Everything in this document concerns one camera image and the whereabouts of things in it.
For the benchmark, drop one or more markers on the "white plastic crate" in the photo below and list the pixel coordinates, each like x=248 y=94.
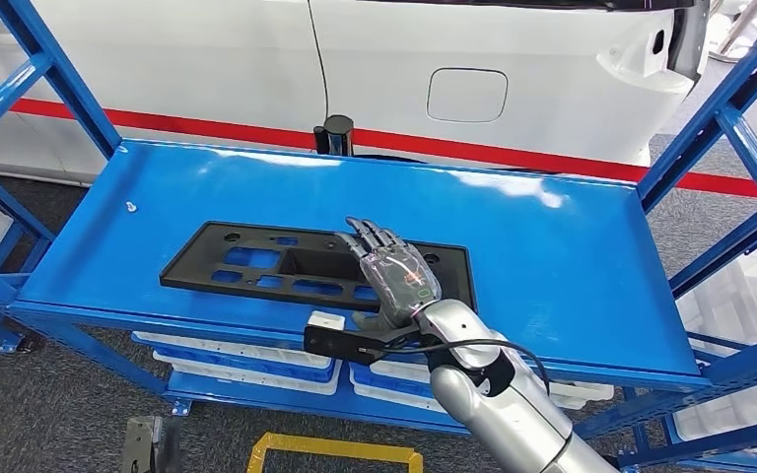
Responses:
x=254 y=386
x=737 y=313
x=222 y=349
x=391 y=398
x=581 y=395

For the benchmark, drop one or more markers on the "yellow floor tape square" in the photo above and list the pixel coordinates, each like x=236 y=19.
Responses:
x=326 y=447

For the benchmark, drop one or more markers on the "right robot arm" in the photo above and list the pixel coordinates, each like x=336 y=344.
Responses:
x=502 y=418

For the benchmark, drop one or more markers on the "blue metal shelf rack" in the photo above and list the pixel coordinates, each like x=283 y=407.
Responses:
x=548 y=261

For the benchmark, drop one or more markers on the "black cylindrical device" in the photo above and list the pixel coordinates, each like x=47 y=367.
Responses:
x=338 y=134

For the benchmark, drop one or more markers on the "black plastic car part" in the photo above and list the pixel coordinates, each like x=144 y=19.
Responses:
x=254 y=258

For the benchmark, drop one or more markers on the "white car body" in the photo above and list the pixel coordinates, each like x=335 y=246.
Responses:
x=222 y=65

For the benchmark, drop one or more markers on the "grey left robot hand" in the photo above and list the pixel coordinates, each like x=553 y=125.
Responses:
x=171 y=450

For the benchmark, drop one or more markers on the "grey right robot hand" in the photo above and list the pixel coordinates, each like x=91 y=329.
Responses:
x=398 y=281

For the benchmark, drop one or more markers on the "small white scrap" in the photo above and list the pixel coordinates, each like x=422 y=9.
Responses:
x=131 y=207

